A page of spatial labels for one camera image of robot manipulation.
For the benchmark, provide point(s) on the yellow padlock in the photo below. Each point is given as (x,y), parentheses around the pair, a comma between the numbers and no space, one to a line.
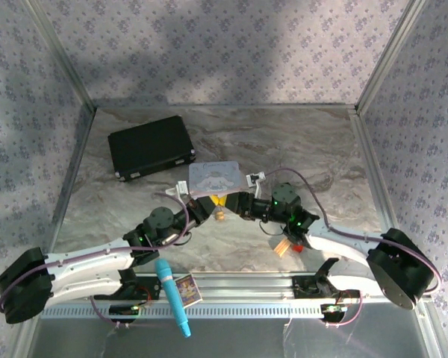
(220,201)

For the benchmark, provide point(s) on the brass key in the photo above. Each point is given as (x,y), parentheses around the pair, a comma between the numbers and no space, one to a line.
(219,215)

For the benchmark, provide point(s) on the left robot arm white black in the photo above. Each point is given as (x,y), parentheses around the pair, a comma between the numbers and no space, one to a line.
(86,263)

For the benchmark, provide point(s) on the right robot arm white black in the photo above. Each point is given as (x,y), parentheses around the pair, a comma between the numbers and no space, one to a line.
(343,248)

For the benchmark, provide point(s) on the ridged wooden block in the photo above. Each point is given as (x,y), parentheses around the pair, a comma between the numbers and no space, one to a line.
(282,248)

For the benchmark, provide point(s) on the red block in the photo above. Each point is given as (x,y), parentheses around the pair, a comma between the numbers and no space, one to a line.
(298,248)

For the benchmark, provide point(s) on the teal toy microphone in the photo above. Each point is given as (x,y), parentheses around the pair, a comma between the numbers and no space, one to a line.
(171,291)

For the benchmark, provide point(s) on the black hard case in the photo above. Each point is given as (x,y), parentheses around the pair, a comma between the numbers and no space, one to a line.
(149,147)

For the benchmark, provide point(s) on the small picture card box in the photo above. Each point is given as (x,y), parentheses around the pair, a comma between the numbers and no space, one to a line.
(188,291)

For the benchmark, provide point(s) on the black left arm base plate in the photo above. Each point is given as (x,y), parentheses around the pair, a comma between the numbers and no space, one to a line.
(145,289)

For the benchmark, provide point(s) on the aluminium table edge rail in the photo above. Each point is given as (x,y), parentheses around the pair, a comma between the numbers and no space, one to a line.
(239,287)

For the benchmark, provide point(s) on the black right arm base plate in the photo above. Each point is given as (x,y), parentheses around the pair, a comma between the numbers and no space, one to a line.
(310,287)

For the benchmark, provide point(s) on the aluminium side rail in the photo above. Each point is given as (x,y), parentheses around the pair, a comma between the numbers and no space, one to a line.
(373,175)
(72,179)

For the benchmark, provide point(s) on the aluminium frame post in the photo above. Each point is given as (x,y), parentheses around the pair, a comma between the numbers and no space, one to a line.
(61,56)
(390,56)

